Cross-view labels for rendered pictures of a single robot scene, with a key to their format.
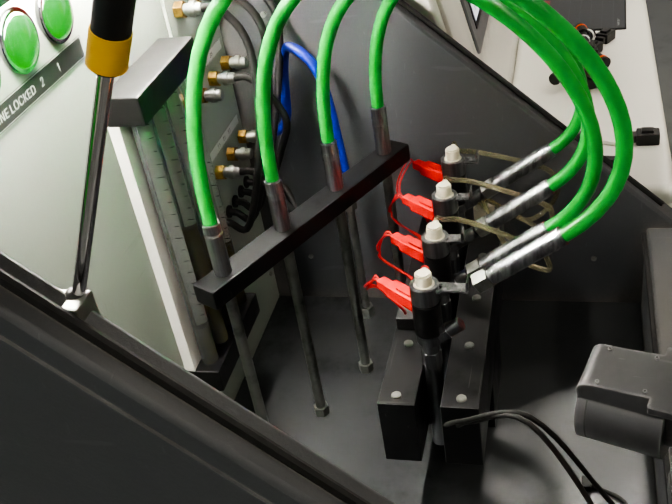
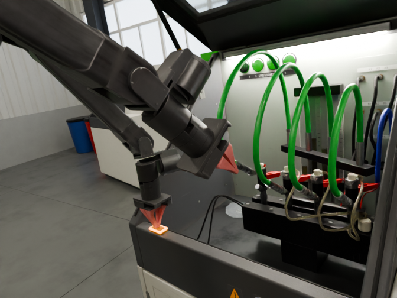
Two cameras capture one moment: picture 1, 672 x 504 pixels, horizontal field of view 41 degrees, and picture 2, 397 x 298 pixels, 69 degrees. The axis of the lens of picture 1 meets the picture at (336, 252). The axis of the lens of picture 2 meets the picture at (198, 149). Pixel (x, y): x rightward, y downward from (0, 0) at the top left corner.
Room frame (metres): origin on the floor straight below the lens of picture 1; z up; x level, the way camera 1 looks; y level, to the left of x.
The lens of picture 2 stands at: (0.84, -0.87, 1.38)
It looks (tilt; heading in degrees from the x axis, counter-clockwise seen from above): 15 degrees down; 114
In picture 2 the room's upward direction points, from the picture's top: 8 degrees counter-clockwise
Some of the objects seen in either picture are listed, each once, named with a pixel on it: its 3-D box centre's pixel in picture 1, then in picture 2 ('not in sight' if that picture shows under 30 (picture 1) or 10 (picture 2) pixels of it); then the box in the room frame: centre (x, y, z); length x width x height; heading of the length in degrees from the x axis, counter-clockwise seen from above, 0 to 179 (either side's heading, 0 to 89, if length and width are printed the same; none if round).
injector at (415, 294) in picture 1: (444, 367); (262, 201); (0.67, -0.09, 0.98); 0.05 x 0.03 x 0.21; 72
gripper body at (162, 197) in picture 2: not in sight; (150, 190); (0.39, -0.23, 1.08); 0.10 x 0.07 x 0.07; 162
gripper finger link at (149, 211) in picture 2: not in sight; (152, 211); (0.37, -0.23, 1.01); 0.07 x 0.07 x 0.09; 72
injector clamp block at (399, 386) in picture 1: (452, 347); (304, 234); (0.79, -0.11, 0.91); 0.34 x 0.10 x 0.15; 162
